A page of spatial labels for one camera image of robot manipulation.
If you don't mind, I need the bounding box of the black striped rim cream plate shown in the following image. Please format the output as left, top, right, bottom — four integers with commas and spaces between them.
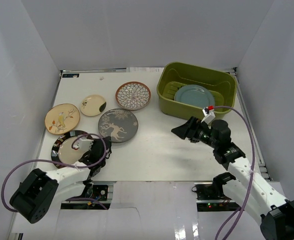
51, 130, 87, 169

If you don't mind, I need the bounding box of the cream small insect plate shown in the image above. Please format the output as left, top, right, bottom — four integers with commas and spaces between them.
80, 94, 107, 117

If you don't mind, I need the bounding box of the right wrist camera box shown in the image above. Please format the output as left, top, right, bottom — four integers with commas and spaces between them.
201, 105, 216, 125

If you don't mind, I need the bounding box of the tan bird branch plate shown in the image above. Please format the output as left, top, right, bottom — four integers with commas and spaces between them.
44, 103, 81, 135

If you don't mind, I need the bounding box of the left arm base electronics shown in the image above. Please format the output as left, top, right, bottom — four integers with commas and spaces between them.
60, 181, 115, 210

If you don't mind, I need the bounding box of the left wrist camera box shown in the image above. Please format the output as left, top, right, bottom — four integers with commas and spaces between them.
71, 134, 94, 152

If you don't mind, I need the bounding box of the white petal pattern brown-rim plate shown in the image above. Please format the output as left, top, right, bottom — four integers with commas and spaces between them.
115, 81, 152, 111

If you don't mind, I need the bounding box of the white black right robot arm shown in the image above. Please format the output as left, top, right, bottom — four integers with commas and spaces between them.
171, 117, 294, 240

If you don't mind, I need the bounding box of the white printed paper sheet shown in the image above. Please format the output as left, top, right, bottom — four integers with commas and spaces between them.
126, 67, 164, 73

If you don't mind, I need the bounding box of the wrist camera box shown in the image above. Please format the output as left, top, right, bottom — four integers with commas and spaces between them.
201, 105, 216, 125
71, 134, 94, 152

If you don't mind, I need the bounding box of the plain teal blue plate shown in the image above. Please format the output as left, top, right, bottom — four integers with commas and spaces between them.
174, 84, 215, 108

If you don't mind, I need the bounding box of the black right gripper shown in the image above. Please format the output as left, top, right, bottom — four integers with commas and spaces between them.
171, 116, 218, 150

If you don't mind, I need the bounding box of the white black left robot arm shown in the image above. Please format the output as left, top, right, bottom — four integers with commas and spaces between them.
9, 136, 112, 224

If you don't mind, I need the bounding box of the olive green plastic bin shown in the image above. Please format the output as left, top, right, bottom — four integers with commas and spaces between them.
156, 62, 237, 120

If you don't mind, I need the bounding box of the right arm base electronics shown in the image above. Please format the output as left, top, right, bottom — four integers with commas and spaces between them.
191, 182, 240, 213

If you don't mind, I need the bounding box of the blue label sticker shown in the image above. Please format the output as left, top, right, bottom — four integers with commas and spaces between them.
62, 73, 80, 78

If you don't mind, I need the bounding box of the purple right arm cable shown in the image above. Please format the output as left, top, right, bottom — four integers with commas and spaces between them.
212, 105, 256, 240

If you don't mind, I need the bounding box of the grey reindeer snowflake plate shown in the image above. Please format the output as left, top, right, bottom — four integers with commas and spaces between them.
98, 108, 139, 143

